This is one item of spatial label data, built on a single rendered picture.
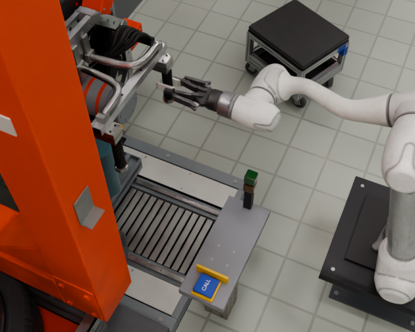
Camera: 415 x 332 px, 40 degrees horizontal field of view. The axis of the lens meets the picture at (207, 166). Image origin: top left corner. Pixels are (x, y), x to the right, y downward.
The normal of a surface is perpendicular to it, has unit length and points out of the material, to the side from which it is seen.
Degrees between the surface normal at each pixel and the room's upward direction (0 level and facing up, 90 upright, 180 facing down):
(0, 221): 0
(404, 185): 84
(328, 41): 0
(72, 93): 90
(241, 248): 0
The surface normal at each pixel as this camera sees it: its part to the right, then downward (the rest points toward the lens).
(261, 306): 0.00, -0.59
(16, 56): 0.90, 0.34
